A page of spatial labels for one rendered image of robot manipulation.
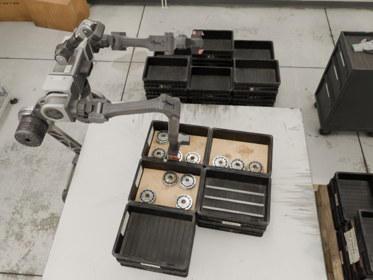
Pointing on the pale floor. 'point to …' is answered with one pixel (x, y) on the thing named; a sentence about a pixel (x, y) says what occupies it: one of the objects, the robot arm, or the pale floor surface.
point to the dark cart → (347, 87)
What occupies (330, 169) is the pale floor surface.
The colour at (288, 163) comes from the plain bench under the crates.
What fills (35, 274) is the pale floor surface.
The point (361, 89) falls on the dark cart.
